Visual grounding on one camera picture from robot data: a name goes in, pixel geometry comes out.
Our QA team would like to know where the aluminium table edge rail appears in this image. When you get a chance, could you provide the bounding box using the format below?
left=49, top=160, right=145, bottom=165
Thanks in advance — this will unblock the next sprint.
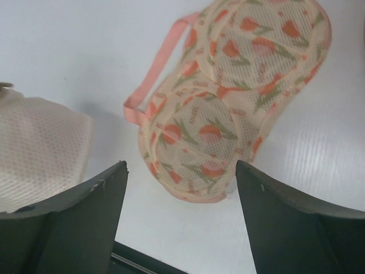
left=107, top=241, right=186, bottom=274

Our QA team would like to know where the white mesh laundry bag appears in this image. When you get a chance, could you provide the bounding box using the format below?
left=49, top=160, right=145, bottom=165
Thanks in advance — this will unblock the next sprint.
left=1, top=82, right=94, bottom=213

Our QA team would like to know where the floral mesh laundry bag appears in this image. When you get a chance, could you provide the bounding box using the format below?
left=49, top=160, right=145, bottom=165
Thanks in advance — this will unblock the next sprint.
left=124, top=1, right=331, bottom=203

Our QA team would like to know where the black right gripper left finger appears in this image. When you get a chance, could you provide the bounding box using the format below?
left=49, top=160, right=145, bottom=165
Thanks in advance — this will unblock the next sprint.
left=1, top=161, right=128, bottom=273

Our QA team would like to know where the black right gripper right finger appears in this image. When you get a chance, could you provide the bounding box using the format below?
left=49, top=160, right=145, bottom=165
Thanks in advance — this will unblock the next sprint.
left=236, top=160, right=364, bottom=273

